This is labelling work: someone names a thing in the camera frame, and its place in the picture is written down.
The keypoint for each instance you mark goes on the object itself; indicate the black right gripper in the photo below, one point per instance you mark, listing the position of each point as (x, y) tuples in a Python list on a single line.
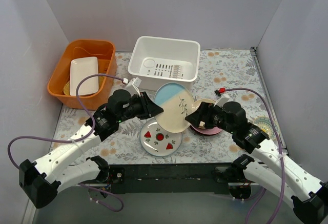
[(203, 116)]

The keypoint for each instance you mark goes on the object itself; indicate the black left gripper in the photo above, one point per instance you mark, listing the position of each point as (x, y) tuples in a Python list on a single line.
[(144, 105)]

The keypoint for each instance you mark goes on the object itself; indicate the watermelon pattern plate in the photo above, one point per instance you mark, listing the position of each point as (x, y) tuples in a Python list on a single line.
[(157, 141)]

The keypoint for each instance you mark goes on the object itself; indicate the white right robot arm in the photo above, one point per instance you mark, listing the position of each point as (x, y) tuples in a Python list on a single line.
[(263, 164)]

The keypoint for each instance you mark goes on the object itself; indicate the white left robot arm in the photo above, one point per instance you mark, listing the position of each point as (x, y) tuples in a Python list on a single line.
[(44, 178)]

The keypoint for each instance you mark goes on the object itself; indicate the white plastic bin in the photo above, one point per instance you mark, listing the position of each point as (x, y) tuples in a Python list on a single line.
[(157, 61)]

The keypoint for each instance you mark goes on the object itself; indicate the yellow plate in orange bin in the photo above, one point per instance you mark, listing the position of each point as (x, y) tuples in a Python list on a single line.
[(88, 87)]

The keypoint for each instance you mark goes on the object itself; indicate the orange plastic bin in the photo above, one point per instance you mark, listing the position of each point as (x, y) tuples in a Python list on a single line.
[(105, 53)]

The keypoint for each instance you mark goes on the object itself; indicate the pink plate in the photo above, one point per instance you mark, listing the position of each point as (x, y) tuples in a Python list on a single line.
[(206, 132)]

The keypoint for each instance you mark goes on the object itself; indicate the floral table mat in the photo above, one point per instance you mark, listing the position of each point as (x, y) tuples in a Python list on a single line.
[(232, 69)]

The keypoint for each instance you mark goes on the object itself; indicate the teal patterned plate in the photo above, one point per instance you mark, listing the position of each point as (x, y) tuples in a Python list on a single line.
[(265, 124)]

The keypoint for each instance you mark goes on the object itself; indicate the white rectangular plate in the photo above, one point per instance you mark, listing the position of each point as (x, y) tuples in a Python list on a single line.
[(80, 68)]

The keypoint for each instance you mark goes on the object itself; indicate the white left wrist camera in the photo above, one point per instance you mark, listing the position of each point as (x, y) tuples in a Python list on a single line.
[(133, 86)]

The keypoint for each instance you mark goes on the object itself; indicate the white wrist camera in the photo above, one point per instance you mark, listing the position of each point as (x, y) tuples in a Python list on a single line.
[(223, 98), (133, 86)]

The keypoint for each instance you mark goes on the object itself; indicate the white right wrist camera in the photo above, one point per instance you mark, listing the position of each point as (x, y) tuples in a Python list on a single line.
[(223, 98)]

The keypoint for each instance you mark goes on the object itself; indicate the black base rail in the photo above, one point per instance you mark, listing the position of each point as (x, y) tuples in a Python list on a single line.
[(217, 178)]

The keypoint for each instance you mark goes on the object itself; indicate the aluminium frame rail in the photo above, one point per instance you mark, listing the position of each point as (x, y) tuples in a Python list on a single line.
[(29, 213)]

